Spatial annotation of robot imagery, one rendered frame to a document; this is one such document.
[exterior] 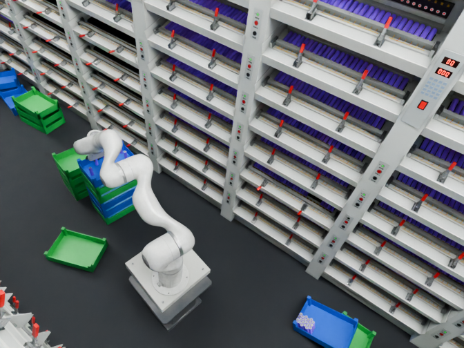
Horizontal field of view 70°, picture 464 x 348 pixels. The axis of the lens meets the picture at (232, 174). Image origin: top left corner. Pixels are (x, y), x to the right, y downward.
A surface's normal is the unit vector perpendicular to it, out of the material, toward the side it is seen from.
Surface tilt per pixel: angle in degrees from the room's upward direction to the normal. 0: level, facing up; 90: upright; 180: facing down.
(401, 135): 90
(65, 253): 0
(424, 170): 18
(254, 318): 0
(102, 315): 0
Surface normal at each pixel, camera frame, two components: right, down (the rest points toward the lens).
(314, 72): -0.07, -0.46
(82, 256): 0.11, -0.66
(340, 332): -0.18, -0.79
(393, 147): -0.58, 0.57
